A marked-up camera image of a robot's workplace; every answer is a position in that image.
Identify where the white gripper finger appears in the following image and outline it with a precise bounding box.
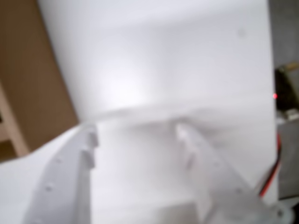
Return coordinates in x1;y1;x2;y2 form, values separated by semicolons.
21;123;99;224
176;123;293;224

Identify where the brown cardboard box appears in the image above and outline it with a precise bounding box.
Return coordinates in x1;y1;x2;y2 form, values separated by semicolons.
0;0;79;162

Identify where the red black servo cable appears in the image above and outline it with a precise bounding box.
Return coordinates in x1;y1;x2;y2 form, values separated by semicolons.
258;133;283;199

